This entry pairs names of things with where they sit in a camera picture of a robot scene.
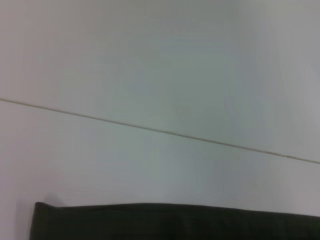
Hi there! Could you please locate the dark green FREE! t-shirt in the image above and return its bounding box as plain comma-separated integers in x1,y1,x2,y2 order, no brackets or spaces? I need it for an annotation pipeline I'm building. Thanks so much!
29,201,320,240

